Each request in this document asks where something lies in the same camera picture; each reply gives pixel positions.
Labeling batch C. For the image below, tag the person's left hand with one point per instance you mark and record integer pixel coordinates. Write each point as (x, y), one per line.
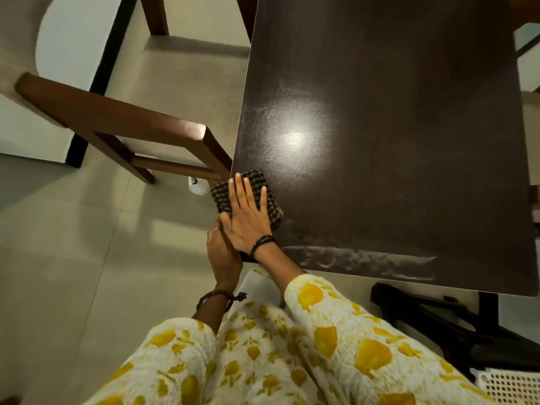
(223, 261)

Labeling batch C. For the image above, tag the white plastic lattice panel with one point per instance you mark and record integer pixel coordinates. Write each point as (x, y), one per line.
(510, 388)

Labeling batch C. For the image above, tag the white and yellow patterned garment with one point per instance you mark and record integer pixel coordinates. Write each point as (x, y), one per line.
(316, 354)

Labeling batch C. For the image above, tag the person's right hand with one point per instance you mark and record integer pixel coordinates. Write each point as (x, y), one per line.
(246, 223)

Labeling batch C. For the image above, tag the dark checkered cleaning cloth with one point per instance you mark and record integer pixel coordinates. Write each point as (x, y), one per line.
(257, 177)

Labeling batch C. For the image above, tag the person's left forearm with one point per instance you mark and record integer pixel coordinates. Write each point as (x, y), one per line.
(211, 309)

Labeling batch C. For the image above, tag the person's right forearm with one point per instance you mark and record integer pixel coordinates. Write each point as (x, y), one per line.
(278, 267)

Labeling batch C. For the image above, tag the wooden chair with beige cushion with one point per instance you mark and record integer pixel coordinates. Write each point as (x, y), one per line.
(177, 80)
(532, 134)

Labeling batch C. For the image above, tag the small white round object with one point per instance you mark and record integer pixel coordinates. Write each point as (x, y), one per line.
(198, 187)

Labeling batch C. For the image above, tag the dark brown table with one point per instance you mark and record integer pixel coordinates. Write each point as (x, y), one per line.
(401, 143)

